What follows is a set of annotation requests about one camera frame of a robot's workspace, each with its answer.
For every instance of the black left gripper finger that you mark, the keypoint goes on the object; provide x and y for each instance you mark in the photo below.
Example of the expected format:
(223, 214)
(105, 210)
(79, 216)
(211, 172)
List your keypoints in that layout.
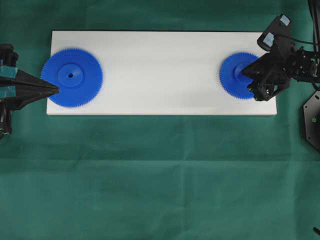
(27, 78)
(27, 95)

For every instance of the large blue gear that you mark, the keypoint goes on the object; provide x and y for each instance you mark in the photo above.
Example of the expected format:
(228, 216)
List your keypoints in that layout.
(77, 74)

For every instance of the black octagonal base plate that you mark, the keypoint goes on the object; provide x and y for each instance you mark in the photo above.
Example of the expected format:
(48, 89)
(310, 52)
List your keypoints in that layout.
(311, 112)

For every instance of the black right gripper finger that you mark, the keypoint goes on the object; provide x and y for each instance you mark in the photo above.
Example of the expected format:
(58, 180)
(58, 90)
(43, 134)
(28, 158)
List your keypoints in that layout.
(259, 91)
(258, 68)

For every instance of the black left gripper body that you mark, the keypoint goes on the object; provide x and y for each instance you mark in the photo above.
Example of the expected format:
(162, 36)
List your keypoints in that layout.
(7, 58)

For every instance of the small blue gear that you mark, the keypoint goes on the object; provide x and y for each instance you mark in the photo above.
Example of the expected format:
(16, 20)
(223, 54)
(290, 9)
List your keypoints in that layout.
(234, 82)

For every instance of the green table cloth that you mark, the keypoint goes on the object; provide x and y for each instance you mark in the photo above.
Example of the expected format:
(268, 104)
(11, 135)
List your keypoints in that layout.
(155, 177)

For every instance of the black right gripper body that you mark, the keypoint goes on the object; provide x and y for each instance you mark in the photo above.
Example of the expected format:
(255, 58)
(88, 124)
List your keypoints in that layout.
(277, 66)

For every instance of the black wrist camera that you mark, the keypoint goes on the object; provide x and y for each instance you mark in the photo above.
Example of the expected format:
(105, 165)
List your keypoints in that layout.
(281, 25)

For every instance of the white rectangular board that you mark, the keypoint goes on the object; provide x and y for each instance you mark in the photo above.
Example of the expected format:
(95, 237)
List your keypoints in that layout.
(161, 72)

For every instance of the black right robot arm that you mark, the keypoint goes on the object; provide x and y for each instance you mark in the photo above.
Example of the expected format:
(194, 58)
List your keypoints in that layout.
(310, 66)

